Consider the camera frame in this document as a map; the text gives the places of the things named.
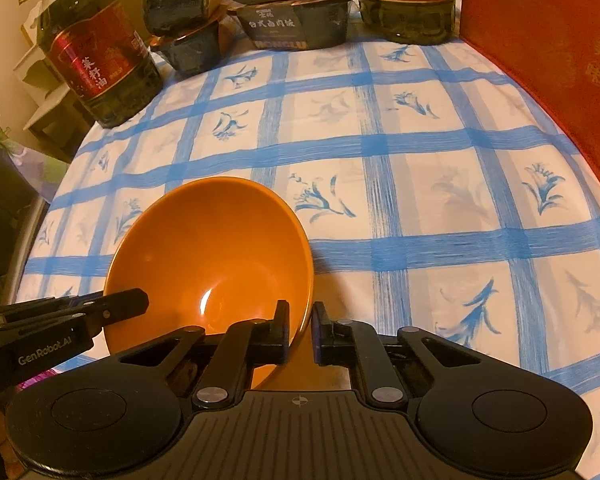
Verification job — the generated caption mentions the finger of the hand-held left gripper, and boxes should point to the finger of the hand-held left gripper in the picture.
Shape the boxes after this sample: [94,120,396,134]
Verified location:
[0,288,150,344]

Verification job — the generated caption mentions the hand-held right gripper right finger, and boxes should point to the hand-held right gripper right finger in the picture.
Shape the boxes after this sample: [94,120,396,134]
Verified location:
[312,301,487,404]

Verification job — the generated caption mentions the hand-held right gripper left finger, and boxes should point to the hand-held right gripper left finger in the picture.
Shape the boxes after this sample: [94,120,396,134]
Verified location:
[117,300,290,408]

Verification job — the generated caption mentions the orange bowl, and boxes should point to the orange bowl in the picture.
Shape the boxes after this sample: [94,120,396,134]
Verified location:
[102,176,315,392]

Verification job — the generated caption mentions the blue checked tablecloth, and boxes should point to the blue checked tablecloth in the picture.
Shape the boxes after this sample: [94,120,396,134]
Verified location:
[17,35,600,463]

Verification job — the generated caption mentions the red label oil bottle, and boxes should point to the red label oil bottle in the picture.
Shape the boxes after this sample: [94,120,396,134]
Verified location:
[354,0,464,45]
[35,0,164,129]

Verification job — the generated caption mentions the dark square container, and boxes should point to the dark square container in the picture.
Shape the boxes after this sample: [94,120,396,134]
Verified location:
[149,18,226,72]

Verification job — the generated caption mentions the dark ceramic cup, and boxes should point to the dark ceramic cup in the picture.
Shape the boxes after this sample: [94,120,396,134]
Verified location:
[142,0,211,37]

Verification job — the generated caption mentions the dark rectangular meal box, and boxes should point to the dark rectangular meal box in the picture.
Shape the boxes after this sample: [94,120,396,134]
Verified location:
[228,0,357,52]

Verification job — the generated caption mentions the orange fabric bag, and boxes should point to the orange fabric bag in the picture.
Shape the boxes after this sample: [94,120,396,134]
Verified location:
[457,0,600,194]

